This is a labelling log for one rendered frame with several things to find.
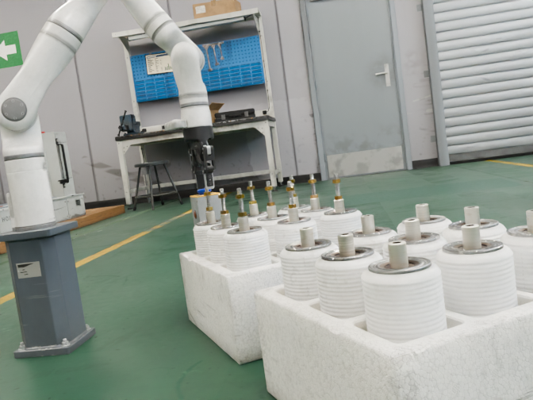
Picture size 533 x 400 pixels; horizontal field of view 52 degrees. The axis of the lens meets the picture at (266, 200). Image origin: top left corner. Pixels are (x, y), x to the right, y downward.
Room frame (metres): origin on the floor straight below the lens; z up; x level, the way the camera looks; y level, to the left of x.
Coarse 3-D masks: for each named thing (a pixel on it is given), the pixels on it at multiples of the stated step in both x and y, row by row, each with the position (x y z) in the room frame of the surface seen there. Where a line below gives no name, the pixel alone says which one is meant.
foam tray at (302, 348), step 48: (288, 336) 0.80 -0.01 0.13; (336, 336) 0.66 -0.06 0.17; (432, 336) 0.60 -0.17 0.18; (480, 336) 0.60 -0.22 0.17; (528, 336) 0.63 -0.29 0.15; (288, 384) 0.82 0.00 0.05; (336, 384) 0.68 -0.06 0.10; (384, 384) 0.58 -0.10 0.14; (432, 384) 0.57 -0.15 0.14; (480, 384) 0.60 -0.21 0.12; (528, 384) 0.63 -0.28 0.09
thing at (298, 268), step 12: (288, 252) 0.85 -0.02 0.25; (300, 252) 0.83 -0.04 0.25; (312, 252) 0.83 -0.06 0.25; (288, 264) 0.84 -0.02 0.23; (300, 264) 0.83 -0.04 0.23; (312, 264) 0.83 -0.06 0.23; (288, 276) 0.85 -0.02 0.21; (300, 276) 0.83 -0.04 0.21; (312, 276) 0.83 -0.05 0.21; (288, 288) 0.85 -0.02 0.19; (300, 288) 0.83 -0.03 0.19; (312, 288) 0.83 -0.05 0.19; (300, 300) 0.83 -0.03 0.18
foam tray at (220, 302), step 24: (192, 264) 1.29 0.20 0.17; (216, 264) 1.19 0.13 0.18; (192, 288) 1.32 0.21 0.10; (216, 288) 1.13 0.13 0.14; (240, 288) 1.06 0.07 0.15; (264, 288) 1.08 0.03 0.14; (192, 312) 1.36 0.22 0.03; (216, 312) 1.15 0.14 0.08; (240, 312) 1.05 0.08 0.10; (216, 336) 1.18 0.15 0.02; (240, 336) 1.05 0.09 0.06; (240, 360) 1.05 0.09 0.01
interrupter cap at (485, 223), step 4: (480, 220) 0.88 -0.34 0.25; (484, 220) 0.88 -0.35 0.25; (488, 220) 0.87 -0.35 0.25; (492, 220) 0.86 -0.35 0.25; (452, 224) 0.88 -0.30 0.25; (456, 224) 0.87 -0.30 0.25; (460, 224) 0.87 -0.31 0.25; (464, 224) 0.87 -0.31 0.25; (484, 224) 0.86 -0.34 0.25; (488, 224) 0.84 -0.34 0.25; (492, 224) 0.83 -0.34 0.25; (496, 224) 0.83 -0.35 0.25; (448, 228) 0.86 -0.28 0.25; (452, 228) 0.85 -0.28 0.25; (456, 228) 0.84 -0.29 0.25; (460, 228) 0.83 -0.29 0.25; (480, 228) 0.82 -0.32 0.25; (484, 228) 0.82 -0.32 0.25; (488, 228) 0.82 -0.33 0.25
